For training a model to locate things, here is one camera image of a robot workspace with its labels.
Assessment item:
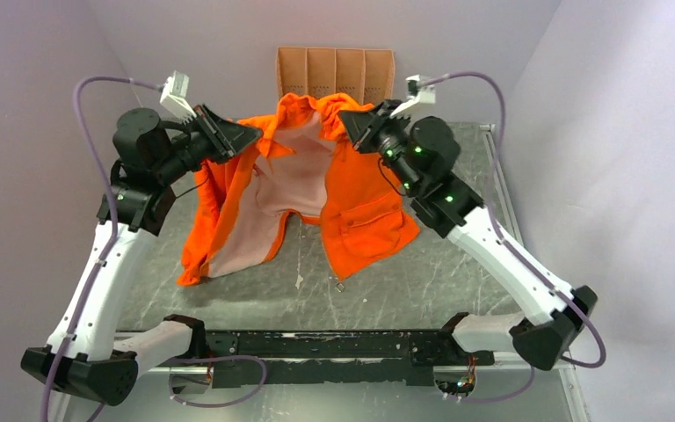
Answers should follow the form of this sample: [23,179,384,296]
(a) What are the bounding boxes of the tan perforated organizer rack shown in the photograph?
[276,47,396,104]

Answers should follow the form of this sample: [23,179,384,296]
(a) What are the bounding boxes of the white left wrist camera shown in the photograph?
[159,70,194,121]

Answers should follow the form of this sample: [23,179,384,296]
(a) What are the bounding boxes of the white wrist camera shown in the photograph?
[159,70,194,121]
[389,75,436,119]

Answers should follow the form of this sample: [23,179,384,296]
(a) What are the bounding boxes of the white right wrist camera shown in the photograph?
[389,75,436,119]

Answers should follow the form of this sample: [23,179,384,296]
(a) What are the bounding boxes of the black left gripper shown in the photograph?
[156,102,265,184]

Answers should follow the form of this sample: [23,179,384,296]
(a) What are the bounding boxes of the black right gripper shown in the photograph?
[338,98,422,194]

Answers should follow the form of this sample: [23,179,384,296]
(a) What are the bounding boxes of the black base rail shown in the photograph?
[162,329,495,389]

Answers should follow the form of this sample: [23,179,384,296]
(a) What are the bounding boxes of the orange jacket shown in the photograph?
[178,93,421,286]

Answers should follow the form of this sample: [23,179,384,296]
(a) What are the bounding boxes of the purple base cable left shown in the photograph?
[167,355,269,410]

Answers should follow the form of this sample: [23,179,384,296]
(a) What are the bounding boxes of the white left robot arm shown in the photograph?
[20,105,263,406]

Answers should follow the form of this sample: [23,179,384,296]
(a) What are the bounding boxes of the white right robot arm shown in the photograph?
[338,100,598,370]

